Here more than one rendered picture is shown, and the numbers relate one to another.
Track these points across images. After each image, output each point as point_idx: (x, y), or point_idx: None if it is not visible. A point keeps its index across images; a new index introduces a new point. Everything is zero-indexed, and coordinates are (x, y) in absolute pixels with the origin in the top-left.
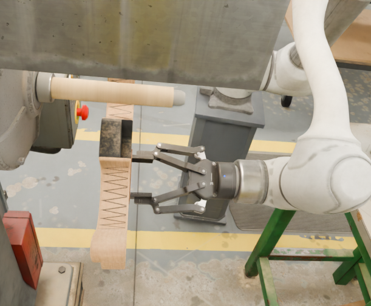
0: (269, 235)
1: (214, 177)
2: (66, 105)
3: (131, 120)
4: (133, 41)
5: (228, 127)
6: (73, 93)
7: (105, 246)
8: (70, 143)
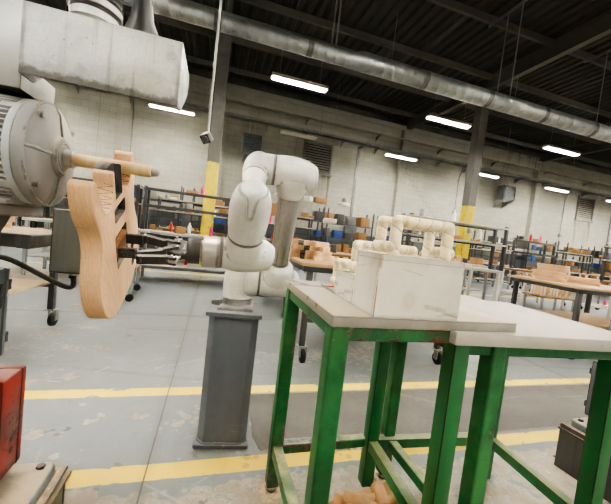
0: (276, 409)
1: (186, 246)
2: None
3: (119, 164)
4: (113, 71)
5: (234, 323)
6: (86, 159)
7: (80, 180)
8: None
